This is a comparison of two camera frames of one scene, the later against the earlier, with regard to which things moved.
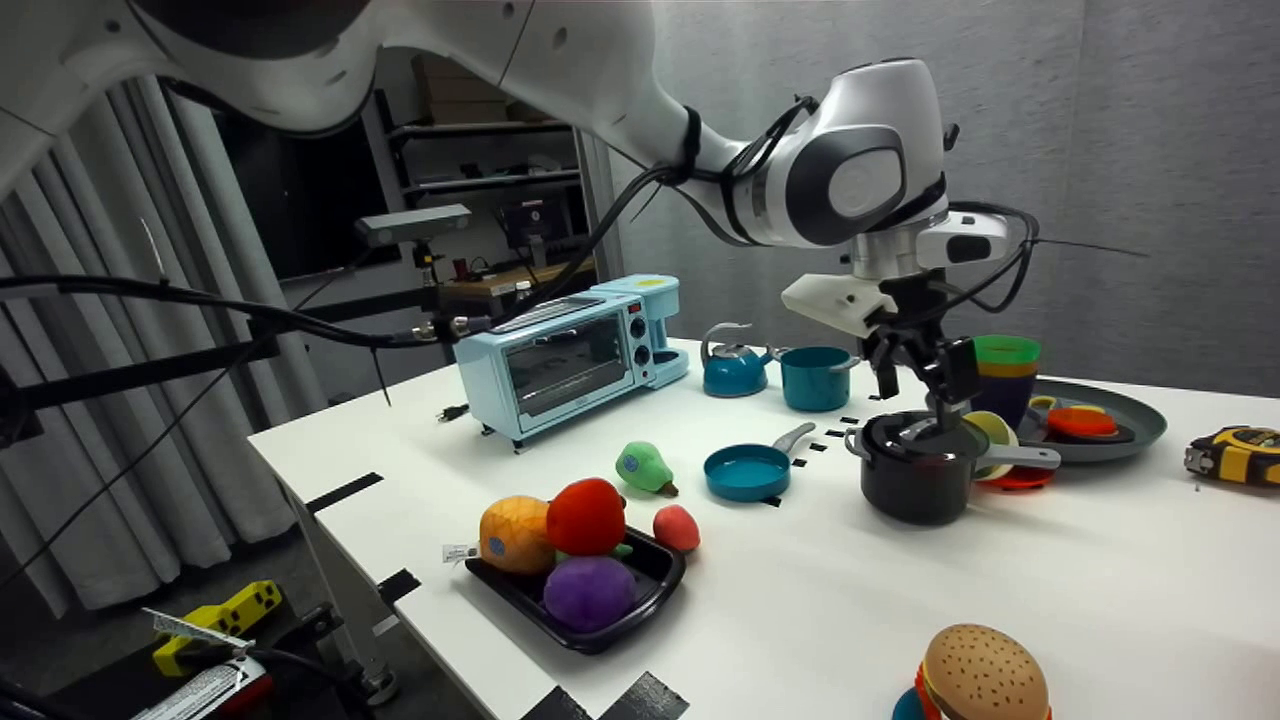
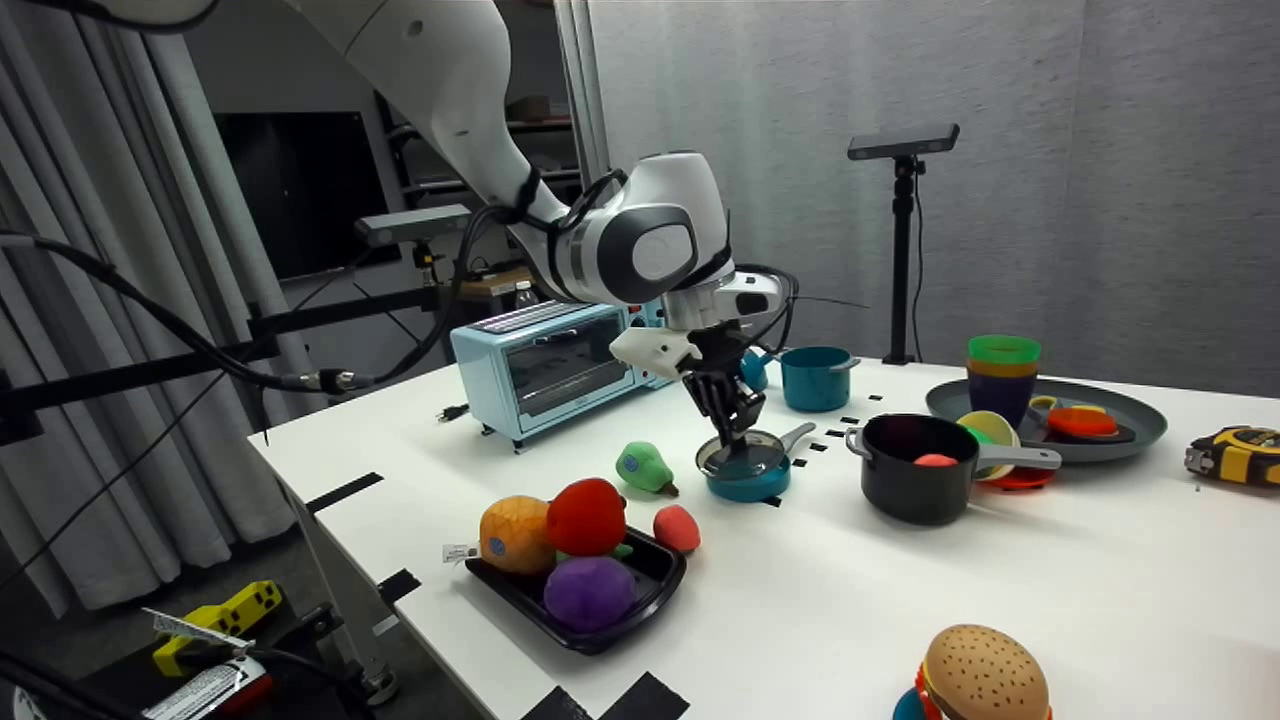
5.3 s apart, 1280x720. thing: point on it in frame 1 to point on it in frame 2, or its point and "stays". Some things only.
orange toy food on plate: (1081, 422) stays
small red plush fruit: (677, 529) stays
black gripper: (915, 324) to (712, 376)
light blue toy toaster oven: (569, 362) stays
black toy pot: (915, 469) stays
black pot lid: (923, 443) to (761, 454)
